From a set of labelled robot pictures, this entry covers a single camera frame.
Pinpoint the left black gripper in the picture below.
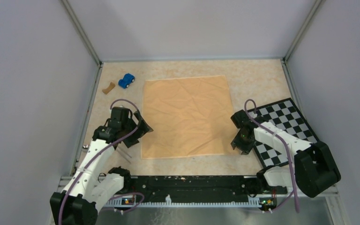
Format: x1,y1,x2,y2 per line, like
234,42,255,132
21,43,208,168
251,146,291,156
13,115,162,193
121,111,153,148

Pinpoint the orange cloth napkin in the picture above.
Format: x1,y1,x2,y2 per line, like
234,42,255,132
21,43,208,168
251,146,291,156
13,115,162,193
141,76,237,159

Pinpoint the small brown wooden piece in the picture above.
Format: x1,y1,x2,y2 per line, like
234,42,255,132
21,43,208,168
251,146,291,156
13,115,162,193
102,82,116,95

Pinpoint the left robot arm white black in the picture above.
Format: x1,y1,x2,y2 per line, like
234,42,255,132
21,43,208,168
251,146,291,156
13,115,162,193
50,107,153,225

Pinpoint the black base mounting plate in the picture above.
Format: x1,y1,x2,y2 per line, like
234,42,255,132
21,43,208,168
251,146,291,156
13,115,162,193
118,175,288,203

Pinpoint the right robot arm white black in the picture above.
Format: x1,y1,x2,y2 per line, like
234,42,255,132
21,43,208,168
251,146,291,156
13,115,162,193
231,110,342,198

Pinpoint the blue toy car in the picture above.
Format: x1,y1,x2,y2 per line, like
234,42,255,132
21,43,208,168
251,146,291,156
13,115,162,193
118,73,135,89

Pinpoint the black white checkerboard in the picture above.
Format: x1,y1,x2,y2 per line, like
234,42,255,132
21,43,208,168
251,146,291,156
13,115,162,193
248,98,319,168

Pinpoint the aluminium front rail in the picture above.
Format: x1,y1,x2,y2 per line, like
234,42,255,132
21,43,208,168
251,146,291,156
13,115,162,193
55,175,339,208

